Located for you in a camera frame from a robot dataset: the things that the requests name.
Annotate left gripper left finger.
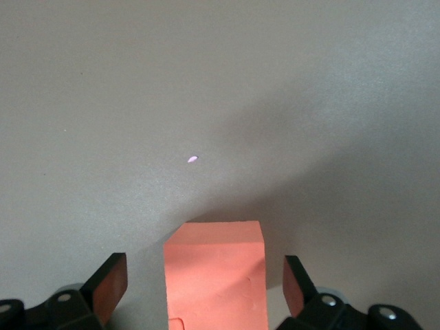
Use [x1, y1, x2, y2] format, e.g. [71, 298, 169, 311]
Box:
[0, 252, 129, 330]

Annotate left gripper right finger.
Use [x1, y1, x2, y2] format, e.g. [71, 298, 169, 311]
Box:
[274, 254, 426, 330]

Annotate orange foam cube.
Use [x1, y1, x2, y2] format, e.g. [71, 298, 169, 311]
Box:
[162, 220, 270, 330]

